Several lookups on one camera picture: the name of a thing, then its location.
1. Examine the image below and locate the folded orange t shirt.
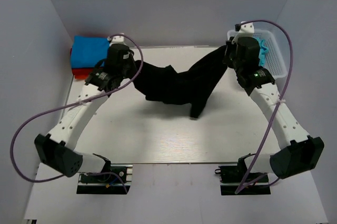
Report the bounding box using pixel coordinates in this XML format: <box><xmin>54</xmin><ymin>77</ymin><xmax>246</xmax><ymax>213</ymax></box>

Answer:
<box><xmin>72</xmin><ymin>68</ymin><xmax>93</xmax><ymax>80</ymax></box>

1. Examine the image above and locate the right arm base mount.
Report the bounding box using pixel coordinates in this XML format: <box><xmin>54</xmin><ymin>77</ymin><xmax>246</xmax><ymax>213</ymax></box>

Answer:
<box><xmin>214</xmin><ymin>165</ymin><xmax>271</xmax><ymax>196</ymax></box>

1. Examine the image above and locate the folded red t shirt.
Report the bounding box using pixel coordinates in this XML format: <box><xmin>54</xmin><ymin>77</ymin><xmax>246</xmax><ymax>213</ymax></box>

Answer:
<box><xmin>70</xmin><ymin>48</ymin><xmax>76</xmax><ymax>76</ymax></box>

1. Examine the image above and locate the white plastic basket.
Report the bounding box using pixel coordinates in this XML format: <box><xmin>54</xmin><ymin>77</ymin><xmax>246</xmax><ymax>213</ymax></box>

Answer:
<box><xmin>226</xmin><ymin>29</ymin><xmax>288</xmax><ymax>79</ymax></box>

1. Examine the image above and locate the folded blue t shirt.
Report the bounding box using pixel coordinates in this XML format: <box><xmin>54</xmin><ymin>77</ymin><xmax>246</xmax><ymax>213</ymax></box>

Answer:
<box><xmin>72</xmin><ymin>36</ymin><xmax>109</xmax><ymax>68</ymax></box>

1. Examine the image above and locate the crumpled light blue t shirt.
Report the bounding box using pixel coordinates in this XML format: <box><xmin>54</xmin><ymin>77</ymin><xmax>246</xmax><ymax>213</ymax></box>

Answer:
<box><xmin>255</xmin><ymin>37</ymin><xmax>269</xmax><ymax>67</ymax></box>

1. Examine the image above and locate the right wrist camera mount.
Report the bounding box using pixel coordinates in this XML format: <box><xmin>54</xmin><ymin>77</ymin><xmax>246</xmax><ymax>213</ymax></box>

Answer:
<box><xmin>232</xmin><ymin>22</ymin><xmax>255</xmax><ymax>43</ymax></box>

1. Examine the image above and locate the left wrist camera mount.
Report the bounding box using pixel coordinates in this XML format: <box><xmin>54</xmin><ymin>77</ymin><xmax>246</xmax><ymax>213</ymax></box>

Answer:
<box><xmin>107</xmin><ymin>35</ymin><xmax>126</xmax><ymax>47</ymax></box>

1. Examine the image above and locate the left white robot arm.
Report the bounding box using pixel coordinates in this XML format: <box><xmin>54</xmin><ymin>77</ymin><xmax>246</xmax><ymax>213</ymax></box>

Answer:
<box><xmin>34</xmin><ymin>43</ymin><xmax>137</xmax><ymax>181</ymax></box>

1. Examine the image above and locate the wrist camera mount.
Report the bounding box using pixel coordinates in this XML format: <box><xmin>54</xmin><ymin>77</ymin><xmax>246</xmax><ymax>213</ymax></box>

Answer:
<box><xmin>107</xmin><ymin>35</ymin><xmax>126</xmax><ymax>47</ymax></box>
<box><xmin>232</xmin><ymin>22</ymin><xmax>255</xmax><ymax>43</ymax></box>

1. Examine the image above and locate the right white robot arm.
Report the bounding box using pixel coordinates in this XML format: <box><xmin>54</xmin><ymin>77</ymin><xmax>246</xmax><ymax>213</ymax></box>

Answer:
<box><xmin>224</xmin><ymin>36</ymin><xmax>324</xmax><ymax>181</ymax></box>

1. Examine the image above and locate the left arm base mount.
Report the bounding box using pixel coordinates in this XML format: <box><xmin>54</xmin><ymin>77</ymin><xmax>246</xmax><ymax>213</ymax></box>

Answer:
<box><xmin>76</xmin><ymin>164</ymin><xmax>133</xmax><ymax>195</ymax></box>

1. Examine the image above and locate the black t shirt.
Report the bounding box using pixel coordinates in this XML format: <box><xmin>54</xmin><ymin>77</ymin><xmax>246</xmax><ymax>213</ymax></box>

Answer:
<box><xmin>133</xmin><ymin>45</ymin><xmax>227</xmax><ymax>119</ymax></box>

